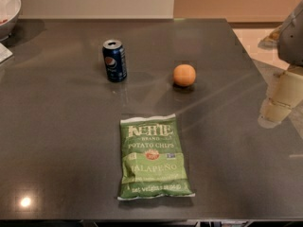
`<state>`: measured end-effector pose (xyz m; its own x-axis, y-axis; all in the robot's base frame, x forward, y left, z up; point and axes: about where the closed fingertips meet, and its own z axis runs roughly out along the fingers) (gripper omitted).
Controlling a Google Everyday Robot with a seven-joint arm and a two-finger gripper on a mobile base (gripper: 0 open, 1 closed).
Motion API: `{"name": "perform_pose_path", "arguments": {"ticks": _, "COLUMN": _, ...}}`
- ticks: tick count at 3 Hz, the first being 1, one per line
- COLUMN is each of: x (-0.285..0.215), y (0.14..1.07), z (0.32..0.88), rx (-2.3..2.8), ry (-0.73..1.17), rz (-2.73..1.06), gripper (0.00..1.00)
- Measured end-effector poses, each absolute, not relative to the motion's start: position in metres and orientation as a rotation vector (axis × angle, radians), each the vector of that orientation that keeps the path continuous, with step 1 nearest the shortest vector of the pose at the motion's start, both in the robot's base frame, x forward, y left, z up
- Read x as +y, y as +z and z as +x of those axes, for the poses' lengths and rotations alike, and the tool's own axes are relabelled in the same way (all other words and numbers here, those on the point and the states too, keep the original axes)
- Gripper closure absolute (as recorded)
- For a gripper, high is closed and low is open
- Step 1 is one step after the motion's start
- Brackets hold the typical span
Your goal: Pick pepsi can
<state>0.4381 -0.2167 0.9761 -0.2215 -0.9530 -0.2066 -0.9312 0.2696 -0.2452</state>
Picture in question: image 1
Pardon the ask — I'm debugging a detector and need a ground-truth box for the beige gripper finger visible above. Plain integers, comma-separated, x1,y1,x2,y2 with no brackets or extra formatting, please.
258,65,303,129

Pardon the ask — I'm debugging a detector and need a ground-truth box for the blue pepsi can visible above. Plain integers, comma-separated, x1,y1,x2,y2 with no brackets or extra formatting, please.
102,39,127,82

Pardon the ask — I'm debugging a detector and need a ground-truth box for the orange fruit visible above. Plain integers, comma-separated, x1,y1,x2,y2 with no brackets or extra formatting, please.
173,64,196,87

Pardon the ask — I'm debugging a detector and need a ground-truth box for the green kettle chips bag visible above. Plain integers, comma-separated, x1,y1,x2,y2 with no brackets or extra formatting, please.
118,114,194,201

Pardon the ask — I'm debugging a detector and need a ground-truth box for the white bowl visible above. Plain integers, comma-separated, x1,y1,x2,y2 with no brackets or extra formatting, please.
0,0,22,41

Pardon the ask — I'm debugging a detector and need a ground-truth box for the white paper sheet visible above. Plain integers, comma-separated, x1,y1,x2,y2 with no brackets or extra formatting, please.
0,44,13,63

